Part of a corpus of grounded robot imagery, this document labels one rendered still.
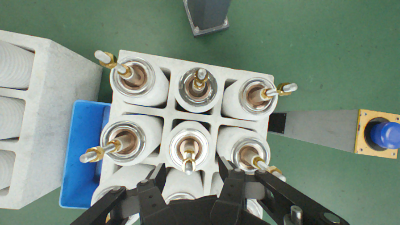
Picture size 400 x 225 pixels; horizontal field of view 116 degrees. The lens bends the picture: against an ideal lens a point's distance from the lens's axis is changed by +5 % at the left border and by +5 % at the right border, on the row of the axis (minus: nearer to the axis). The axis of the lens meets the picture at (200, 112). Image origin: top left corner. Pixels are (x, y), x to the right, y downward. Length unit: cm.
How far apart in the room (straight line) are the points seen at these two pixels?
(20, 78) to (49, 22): 34
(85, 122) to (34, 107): 12
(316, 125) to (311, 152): 37
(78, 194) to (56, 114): 25
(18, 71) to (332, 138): 64
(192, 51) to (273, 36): 34
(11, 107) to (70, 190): 26
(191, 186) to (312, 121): 29
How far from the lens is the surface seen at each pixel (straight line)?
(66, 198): 57
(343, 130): 33
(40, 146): 49
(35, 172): 51
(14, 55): 48
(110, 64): 20
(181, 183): 28
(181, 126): 24
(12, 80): 49
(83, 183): 60
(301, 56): 72
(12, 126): 49
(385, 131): 32
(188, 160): 17
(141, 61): 27
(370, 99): 93
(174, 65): 33
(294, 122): 40
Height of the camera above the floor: 49
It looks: 86 degrees down
